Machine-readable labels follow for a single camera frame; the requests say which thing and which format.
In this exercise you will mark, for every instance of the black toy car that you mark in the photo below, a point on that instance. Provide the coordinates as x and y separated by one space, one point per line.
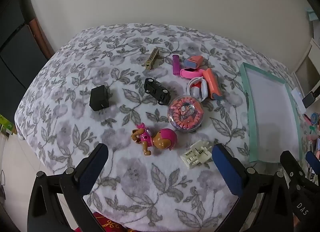
156 90

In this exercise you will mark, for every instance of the white earphones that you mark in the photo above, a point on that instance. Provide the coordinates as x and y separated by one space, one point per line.
203 89

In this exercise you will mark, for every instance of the black device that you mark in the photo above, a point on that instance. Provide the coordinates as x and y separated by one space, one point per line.
308 99

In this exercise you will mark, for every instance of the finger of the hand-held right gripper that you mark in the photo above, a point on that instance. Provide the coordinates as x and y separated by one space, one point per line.
312 158
291 164

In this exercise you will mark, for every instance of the red patterned cloth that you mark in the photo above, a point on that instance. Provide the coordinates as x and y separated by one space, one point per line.
107 224

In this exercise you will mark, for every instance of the small orange and blue toy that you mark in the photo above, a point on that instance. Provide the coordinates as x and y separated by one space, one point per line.
193 61

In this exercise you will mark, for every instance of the pink puppy toy figure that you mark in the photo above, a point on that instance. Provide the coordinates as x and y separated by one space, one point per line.
162 140

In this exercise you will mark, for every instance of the white shelf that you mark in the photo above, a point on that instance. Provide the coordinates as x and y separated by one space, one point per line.
313 54

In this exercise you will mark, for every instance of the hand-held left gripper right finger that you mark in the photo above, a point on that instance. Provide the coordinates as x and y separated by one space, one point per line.
227 169

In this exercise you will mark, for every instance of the large orange and blue toy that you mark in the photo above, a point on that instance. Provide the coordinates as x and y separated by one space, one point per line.
212 83

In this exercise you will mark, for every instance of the light blue note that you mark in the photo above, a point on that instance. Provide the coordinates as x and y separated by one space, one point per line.
311 14

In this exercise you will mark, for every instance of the dark cabinet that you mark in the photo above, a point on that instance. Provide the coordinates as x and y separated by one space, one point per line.
17 54

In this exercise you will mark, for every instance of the black and copper pole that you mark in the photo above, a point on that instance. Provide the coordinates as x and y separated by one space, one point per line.
37 31

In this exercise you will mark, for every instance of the pile of colourful toys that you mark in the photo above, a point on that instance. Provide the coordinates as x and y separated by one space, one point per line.
312 142

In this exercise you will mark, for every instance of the teal box lid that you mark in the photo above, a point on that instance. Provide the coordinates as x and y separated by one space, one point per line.
272 112

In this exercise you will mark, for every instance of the cream plastic clip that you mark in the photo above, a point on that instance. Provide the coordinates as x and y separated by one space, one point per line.
196 155

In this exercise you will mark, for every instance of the purple lighter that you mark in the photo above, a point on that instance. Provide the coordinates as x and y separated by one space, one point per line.
176 65

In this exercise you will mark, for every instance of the pink wristband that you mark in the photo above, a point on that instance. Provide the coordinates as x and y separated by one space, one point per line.
190 73

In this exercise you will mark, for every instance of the black cube charger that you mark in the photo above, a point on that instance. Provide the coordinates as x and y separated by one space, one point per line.
98 98

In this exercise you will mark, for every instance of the clear ball with orange spiral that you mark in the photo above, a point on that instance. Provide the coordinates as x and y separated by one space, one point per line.
185 113

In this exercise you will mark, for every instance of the grey floral blanket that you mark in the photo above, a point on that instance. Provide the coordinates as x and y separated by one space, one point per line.
75 59

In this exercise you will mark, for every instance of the green packaging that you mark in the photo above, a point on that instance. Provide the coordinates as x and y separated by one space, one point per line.
6 124

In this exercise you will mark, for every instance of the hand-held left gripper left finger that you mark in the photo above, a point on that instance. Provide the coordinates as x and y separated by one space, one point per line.
91 169

